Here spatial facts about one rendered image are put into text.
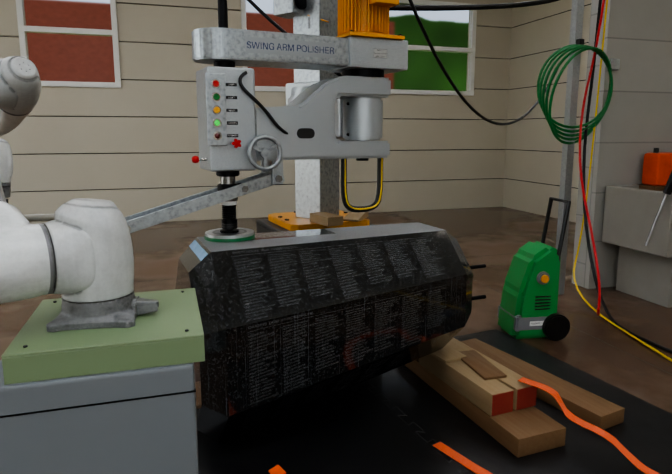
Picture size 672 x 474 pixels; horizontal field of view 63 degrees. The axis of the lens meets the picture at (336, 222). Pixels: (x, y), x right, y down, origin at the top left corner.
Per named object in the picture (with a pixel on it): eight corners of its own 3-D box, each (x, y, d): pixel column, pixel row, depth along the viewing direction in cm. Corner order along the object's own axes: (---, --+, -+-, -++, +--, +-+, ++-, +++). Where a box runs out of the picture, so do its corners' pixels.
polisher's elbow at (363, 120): (336, 140, 269) (336, 99, 265) (371, 139, 276) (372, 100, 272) (351, 140, 251) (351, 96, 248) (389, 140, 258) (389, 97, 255)
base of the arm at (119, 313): (152, 326, 121) (151, 302, 120) (44, 332, 117) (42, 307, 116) (163, 302, 138) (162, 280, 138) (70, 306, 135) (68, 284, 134)
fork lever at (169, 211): (273, 178, 257) (270, 168, 256) (287, 181, 240) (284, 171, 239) (124, 228, 232) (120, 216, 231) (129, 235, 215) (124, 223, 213)
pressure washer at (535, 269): (540, 321, 376) (548, 195, 362) (570, 340, 342) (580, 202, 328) (492, 324, 370) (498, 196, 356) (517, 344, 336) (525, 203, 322)
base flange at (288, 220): (266, 219, 343) (266, 212, 343) (337, 215, 363) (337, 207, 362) (292, 232, 299) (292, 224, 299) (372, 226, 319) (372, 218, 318)
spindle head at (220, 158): (276, 172, 259) (274, 74, 251) (293, 175, 239) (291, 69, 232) (199, 174, 243) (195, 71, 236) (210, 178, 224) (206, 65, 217)
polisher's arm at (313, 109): (370, 176, 280) (371, 78, 272) (393, 180, 259) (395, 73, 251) (227, 182, 249) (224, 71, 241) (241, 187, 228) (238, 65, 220)
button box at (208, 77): (225, 145, 226) (223, 74, 221) (227, 145, 223) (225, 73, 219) (206, 145, 222) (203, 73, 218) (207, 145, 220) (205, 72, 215)
